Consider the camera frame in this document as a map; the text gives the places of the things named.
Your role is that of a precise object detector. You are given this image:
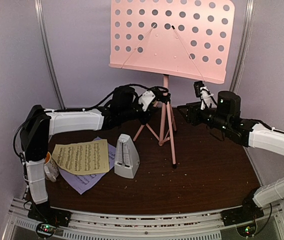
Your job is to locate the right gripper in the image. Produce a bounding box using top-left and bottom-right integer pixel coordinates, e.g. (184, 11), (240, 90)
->
(177, 101), (230, 132)

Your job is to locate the white metronome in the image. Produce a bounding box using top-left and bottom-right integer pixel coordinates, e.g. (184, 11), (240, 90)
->
(114, 134), (140, 179)

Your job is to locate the right aluminium frame post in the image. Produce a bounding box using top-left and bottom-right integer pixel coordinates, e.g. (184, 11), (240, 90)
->
(229, 0), (255, 94)

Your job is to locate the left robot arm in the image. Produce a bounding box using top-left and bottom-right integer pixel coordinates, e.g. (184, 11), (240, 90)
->
(13, 83), (162, 222)

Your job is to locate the yellow sheet music page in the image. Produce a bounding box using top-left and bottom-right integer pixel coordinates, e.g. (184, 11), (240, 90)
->
(51, 139), (110, 176)

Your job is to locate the aluminium frame post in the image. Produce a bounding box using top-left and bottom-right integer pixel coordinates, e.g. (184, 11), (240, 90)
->
(229, 0), (255, 94)
(34, 0), (66, 109)

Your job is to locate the front aluminium rail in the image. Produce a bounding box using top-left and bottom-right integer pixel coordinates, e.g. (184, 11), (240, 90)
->
(6, 208), (283, 240)

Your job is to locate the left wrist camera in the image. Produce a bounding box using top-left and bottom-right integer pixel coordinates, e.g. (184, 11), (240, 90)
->
(138, 90), (156, 112)

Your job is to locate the purple sheet music page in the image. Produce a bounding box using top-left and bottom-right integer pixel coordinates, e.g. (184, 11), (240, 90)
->
(58, 144), (116, 195)

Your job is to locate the white orange-lined mug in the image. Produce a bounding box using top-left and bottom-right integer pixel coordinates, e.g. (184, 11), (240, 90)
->
(44, 152), (60, 183)

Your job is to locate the left aluminium frame post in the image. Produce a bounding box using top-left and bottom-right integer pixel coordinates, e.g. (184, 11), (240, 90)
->
(34, 0), (66, 109)

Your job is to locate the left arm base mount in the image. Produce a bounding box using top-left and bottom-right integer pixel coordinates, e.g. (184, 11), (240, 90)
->
(27, 204), (72, 239)

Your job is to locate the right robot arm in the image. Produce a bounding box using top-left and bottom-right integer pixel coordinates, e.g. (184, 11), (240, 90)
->
(177, 91), (284, 221)

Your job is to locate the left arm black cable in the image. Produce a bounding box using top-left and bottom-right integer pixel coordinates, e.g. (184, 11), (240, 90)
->
(13, 83), (169, 161)

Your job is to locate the pink music stand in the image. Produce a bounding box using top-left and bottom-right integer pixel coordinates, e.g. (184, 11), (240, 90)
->
(108, 0), (236, 168)

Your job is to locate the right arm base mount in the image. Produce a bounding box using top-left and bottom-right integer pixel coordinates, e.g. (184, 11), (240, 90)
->
(221, 207), (264, 238)

